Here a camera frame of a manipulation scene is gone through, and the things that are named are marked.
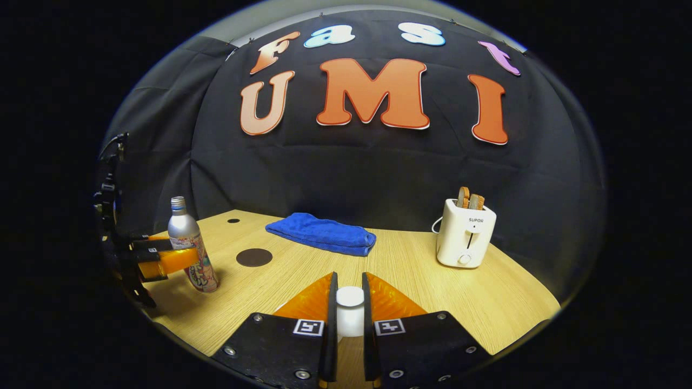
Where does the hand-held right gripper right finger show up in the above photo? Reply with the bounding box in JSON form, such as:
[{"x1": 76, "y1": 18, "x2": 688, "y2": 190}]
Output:
[{"x1": 362, "y1": 272, "x2": 494, "y2": 389}]

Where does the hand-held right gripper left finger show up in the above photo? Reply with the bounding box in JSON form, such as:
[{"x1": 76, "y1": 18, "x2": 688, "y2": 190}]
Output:
[{"x1": 211, "y1": 272, "x2": 339, "y2": 389}]

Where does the silver water bottle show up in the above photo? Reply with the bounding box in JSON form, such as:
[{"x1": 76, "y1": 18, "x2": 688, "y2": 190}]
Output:
[{"x1": 168, "y1": 196, "x2": 219, "y2": 293}]

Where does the dark round coaster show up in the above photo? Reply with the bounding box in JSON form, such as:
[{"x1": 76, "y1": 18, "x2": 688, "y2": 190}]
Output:
[{"x1": 236, "y1": 249, "x2": 273, "y2": 267}]

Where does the blue folded towel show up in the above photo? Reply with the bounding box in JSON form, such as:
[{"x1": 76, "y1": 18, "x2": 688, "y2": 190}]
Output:
[{"x1": 265, "y1": 212, "x2": 377, "y2": 257}]

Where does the white toaster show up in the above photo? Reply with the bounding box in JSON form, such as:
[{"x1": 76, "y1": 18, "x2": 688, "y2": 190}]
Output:
[{"x1": 436, "y1": 198, "x2": 497, "y2": 269}]

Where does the black backdrop cloth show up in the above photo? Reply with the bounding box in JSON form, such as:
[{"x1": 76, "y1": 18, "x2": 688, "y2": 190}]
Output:
[{"x1": 100, "y1": 10, "x2": 607, "y2": 303}]

